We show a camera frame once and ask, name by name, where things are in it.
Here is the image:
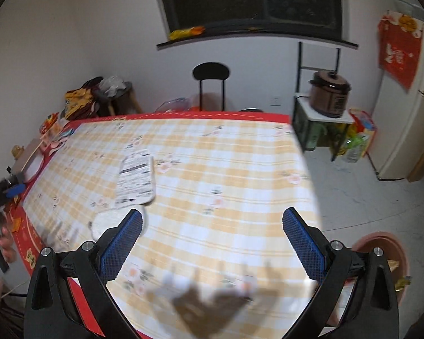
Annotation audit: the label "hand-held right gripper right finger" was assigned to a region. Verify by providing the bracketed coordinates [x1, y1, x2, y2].
[282, 208, 401, 339]

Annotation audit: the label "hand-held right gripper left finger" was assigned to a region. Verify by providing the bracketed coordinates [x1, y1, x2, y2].
[23, 209, 144, 339]

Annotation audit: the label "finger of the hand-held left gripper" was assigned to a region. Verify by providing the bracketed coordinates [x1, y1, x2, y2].
[0, 173, 25, 188]
[5, 184, 26, 200]

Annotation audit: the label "pink plastic basin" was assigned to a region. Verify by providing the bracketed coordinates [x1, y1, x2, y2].
[350, 232, 410, 311]

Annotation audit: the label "person's left hand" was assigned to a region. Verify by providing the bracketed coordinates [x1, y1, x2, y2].
[0, 234, 18, 264]

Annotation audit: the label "white round pad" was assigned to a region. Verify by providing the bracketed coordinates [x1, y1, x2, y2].
[89, 207, 147, 241]

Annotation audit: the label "wooden board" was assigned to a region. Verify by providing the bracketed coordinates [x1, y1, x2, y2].
[12, 138, 46, 184]

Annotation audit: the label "red patterned tablecloth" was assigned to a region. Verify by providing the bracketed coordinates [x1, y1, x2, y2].
[7, 110, 294, 339]

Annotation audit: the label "white printed packet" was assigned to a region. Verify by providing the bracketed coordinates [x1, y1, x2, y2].
[116, 148, 157, 206]

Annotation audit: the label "red and yellow packet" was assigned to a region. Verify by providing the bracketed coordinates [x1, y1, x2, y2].
[40, 113, 69, 138]

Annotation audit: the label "yellow snack bag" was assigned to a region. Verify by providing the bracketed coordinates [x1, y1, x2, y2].
[64, 88, 96, 119]

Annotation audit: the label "yellow checkered tablecloth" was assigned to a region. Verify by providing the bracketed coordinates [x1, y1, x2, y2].
[23, 118, 322, 339]

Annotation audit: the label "colourful shopping bag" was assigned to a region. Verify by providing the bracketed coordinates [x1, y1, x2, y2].
[344, 109, 377, 163]

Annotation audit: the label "white-topped metal rack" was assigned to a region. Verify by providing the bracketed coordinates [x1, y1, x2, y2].
[293, 42, 354, 161]

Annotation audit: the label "brown wooden stool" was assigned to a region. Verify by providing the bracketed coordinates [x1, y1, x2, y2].
[95, 81, 142, 116]

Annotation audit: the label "clear plastic bag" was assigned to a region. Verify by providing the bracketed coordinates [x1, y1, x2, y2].
[155, 97, 196, 112]

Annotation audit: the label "brown rice cooker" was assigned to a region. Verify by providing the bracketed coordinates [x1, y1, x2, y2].
[309, 71, 352, 118]

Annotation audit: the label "white refrigerator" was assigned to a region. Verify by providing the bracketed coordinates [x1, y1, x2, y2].
[369, 23, 424, 182]

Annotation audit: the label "black round-back chair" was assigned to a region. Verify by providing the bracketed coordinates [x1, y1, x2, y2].
[192, 62, 231, 112]

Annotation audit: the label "red printed cloth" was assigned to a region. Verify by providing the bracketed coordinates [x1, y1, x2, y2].
[378, 12, 424, 90]

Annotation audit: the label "dark window sill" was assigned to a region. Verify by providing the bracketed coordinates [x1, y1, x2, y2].
[156, 30, 359, 51]

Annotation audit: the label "yellow and orange packet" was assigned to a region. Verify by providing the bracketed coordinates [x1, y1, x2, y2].
[168, 26, 205, 40]

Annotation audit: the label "dark window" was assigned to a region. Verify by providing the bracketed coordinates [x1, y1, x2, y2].
[152, 0, 343, 41]

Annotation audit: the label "clear glass lid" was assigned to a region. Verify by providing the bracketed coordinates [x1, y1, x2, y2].
[392, 0, 424, 22]

